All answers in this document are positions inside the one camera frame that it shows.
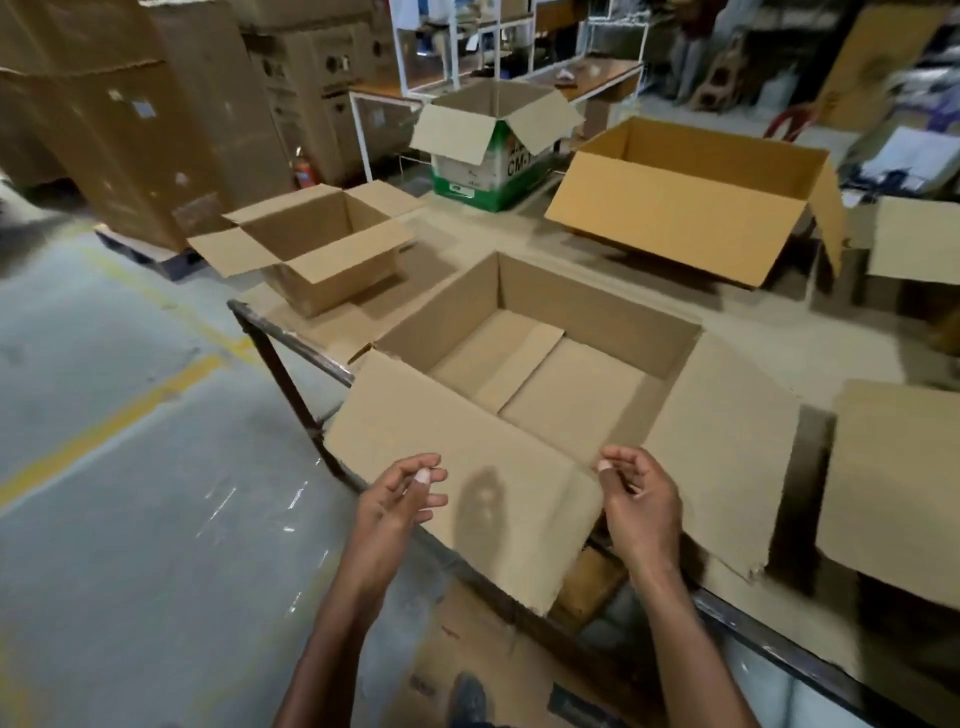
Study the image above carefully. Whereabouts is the person's left hand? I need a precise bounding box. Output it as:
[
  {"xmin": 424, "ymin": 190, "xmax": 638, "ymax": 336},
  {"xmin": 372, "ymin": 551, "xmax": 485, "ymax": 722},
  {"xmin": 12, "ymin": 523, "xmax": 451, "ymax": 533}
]
[{"xmin": 341, "ymin": 452, "xmax": 450, "ymax": 601}]

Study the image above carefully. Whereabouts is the person's right hand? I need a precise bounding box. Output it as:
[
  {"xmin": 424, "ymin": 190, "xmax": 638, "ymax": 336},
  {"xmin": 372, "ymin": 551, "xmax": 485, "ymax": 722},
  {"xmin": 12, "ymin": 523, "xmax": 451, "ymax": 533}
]
[{"xmin": 596, "ymin": 444, "xmax": 685, "ymax": 583}]

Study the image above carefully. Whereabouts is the blue logo yellow cardboard box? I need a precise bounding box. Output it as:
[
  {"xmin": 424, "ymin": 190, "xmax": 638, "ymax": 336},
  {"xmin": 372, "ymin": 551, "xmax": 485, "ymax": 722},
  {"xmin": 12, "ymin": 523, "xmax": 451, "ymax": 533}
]
[{"xmin": 322, "ymin": 251, "xmax": 802, "ymax": 616}]

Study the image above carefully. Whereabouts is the small pale cardboard box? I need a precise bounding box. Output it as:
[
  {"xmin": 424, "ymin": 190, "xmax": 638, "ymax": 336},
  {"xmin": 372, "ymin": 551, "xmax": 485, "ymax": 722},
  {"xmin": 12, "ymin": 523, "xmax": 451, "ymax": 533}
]
[{"xmin": 187, "ymin": 179, "xmax": 425, "ymax": 319}]

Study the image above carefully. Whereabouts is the large yellow cardboard box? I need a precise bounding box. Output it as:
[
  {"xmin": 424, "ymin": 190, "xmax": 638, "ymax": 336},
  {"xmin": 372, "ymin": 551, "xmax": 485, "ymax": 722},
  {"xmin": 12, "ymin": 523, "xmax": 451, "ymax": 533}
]
[{"xmin": 545, "ymin": 116, "xmax": 849, "ymax": 289}]

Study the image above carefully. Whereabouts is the green white CM-1 box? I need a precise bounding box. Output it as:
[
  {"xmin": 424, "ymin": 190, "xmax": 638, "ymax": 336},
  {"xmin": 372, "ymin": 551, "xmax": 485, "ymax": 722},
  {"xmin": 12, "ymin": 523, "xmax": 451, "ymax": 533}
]
[{"xmin": 410, "ymin": 78, "xmax": 585, "ymax": 213}]

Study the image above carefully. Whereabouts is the person's left forearm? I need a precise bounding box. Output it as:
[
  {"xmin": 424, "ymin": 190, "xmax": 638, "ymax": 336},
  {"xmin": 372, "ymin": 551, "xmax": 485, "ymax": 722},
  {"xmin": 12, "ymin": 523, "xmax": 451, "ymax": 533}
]
[{"xmin": 271, "ymin": 577, "xmax": 399, "ymax": 728}]

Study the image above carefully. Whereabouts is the person's right forearm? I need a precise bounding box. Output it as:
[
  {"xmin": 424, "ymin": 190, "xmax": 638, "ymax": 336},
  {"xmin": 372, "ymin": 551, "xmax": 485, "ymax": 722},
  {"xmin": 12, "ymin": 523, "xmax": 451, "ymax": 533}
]
[{"xmin": 637, "ymin": 562, "xmax": 763, "ymax": 728}]

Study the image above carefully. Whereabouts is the grey perforated shoe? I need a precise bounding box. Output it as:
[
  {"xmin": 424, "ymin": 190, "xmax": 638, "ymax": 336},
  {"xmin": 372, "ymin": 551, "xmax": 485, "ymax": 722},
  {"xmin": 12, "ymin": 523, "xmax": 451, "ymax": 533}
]
[{"xmin": 448, "ymin": 672, "xmax": 489, "ymax": 728}]

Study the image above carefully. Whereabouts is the black pallet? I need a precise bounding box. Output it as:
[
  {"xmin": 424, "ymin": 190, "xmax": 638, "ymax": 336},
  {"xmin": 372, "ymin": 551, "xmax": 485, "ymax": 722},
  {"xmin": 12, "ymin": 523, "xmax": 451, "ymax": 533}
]
[{"xmin": 93, "ymin": 223, "xmax": 208, "ymax": 283}]

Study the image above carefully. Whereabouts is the wooden desk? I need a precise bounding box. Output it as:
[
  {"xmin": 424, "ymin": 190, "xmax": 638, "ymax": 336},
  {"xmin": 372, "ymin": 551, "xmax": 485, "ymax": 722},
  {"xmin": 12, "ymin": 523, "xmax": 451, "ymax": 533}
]
[{"xmin": 348, "ymin": 56, "xmax": 646, "ymax": 181}]

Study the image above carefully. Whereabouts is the wooden stool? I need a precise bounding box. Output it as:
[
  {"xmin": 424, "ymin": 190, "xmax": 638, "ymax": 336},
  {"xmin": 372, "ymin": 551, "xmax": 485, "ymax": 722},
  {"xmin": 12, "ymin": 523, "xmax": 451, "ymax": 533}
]
[{"xmin": 689, "ymin": 29, "xmax": 751, "ymax": 114}]

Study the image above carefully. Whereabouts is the large brown carton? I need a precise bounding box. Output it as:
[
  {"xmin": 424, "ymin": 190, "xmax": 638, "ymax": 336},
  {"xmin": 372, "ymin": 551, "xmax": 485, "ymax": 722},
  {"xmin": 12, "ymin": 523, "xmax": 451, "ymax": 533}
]
[{"xmin": 0, "ymin": 0, "xmax": 294, "ymax": 253}]

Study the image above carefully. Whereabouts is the upright brown box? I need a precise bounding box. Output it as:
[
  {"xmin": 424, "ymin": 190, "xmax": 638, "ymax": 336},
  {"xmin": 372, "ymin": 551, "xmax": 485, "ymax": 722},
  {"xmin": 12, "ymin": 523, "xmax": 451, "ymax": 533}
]
[{"xmin": 813, "ymin": 3, "xmax": 946, "ymax": 133}]

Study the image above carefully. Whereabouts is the white metal shelf frame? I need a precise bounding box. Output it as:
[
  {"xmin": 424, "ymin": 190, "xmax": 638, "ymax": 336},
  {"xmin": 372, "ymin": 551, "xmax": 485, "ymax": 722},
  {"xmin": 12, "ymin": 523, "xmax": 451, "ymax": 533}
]
[{"xmin": 389, "ymin": 0, "xmax": 650, "ymax": 95}]

